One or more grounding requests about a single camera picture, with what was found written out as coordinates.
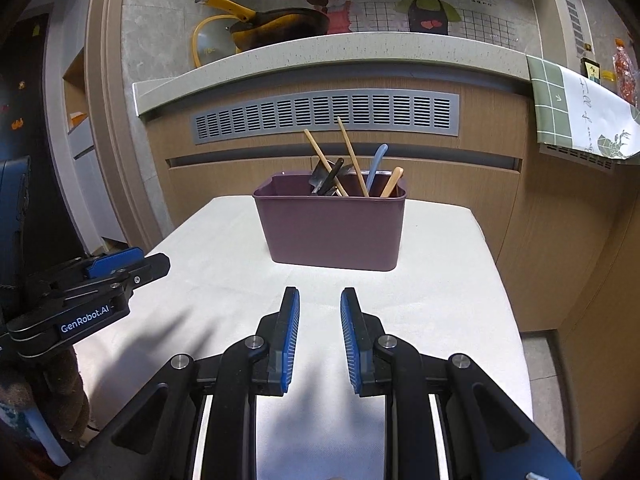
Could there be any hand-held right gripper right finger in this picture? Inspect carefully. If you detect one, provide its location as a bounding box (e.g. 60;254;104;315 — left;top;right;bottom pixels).
340;287;583;480

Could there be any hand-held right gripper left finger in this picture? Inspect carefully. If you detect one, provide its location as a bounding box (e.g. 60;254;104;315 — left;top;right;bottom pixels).
60;286;301;480

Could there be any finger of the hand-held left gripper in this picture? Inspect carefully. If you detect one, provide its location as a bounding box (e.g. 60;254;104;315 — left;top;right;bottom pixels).
85;246;146;278
120;253;171;288

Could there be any purple plastic utensil holder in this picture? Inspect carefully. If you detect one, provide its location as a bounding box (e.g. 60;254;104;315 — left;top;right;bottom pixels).
252;172;407;272

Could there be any brown wooden spoon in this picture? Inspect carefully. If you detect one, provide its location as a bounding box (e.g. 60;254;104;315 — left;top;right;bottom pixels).
379;166;405;199

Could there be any black square scoop spoon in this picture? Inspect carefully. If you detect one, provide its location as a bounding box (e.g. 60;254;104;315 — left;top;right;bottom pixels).
309;160;333;196

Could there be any long dark metal spoon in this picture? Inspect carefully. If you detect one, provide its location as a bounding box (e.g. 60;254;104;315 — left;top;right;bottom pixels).
320;157;346;197

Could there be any light blue plastic spoon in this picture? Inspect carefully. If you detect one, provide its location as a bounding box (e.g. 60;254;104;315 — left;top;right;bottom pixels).
365;144;390;196

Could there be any wooden chopstick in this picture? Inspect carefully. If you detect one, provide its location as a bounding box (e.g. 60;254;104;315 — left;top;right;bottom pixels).
303;129;349;198
336;116;371;197

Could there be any person's left forearm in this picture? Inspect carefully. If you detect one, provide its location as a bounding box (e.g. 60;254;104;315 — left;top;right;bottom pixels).
27;342;91;443

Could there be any white shelf cabinet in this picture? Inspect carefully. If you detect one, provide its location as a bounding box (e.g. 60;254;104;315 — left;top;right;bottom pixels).
52;25;131;256

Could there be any white tablecloth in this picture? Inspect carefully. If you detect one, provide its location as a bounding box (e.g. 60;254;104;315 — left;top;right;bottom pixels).
72;195;532;480

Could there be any dark door with small stickers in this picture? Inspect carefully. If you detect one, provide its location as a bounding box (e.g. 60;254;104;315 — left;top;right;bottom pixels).
0;10;61;281

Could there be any wooden counter cabinet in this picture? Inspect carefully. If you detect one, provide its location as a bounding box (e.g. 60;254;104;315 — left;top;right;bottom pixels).
145;80;640;466

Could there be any long grey vent grille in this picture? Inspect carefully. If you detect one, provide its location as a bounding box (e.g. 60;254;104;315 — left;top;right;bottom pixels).
189;89;460;145

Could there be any yellow-rimmed glass lid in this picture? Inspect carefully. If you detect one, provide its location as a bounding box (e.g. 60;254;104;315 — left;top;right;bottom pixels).
192;15;241;68

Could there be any short grey vent grille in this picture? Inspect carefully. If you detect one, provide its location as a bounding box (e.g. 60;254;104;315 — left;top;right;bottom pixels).
540;142;616;173

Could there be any green checked towel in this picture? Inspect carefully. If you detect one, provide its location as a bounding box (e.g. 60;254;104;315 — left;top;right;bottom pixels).
526;54;640;161

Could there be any red chili bottle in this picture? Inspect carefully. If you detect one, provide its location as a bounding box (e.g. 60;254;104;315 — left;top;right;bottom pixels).
611;35;638;106

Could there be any yellow-handled wok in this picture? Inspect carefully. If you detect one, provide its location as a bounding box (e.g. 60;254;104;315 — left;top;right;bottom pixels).
195;0;331;53

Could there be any cartoon wall sticker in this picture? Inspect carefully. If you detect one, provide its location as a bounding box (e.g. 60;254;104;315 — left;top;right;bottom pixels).
257;0;516;43

